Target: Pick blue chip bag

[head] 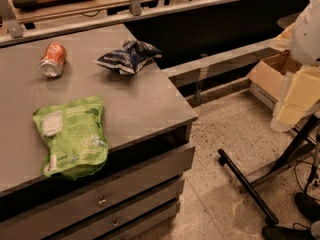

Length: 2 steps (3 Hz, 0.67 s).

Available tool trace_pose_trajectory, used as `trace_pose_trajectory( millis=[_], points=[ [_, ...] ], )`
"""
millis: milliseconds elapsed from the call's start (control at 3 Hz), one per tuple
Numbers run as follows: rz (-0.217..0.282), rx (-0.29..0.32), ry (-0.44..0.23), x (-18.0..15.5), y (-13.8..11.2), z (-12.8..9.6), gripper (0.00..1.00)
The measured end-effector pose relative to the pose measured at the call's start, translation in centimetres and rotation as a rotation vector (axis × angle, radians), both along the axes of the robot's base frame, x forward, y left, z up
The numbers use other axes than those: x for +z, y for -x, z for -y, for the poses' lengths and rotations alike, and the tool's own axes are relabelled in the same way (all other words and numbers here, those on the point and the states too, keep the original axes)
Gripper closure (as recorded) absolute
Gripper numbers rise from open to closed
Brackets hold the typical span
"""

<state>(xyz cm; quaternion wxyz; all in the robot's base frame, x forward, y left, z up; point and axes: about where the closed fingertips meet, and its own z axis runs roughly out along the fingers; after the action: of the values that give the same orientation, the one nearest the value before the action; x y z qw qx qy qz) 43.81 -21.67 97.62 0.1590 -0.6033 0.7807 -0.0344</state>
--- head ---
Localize yellow foam pads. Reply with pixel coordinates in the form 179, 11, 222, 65
270, 65, 320, 132

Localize cardboard box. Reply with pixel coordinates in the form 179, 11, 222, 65
247, 51, 301, 110

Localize green snack bag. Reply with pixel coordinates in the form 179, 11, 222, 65
33, 95, 108, 180

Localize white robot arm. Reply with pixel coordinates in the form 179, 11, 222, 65
290, 0, 320, 66

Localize blue chip bag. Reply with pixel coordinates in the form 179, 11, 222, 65
95, 40, 162, 75

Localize orange soda can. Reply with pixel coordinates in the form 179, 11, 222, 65
39, 43, 67, 77

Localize grey drawer cabinet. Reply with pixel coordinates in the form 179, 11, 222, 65
0, 25, 197, 240

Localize wooden shelf unit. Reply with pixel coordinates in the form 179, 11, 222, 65
0, 0, 240, 47

